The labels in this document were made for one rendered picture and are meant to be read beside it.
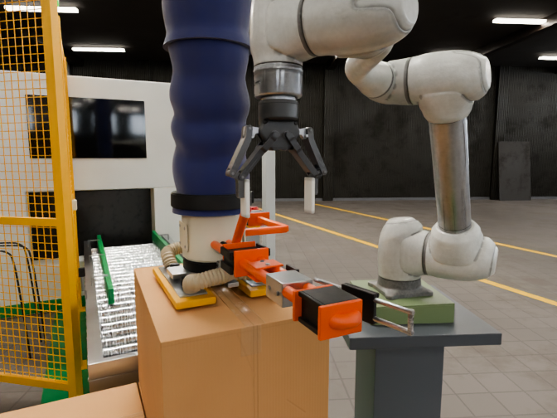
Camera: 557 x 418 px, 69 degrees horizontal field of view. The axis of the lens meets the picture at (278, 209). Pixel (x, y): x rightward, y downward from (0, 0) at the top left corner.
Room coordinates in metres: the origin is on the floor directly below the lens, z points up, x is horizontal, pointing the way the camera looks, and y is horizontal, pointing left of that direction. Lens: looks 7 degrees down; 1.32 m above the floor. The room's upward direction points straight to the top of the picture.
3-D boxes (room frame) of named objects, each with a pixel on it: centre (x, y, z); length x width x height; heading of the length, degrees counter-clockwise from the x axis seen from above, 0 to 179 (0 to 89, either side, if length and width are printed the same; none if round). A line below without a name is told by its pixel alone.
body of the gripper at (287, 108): (0.77, 0.00, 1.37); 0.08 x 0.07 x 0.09; 116
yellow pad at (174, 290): (1.10, 0.27, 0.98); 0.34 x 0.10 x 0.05; 26
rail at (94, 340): (2.38, 1.15, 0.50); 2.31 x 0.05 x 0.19; 26
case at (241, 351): (1.13, 0.18, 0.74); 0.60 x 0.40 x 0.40; 24
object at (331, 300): (0.60, -0.07, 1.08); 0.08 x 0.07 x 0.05; 26
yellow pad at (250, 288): (1.18, 0.10, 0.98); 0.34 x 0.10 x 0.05; 26
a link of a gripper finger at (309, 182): (0.80, -0.06, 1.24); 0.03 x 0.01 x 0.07; 26
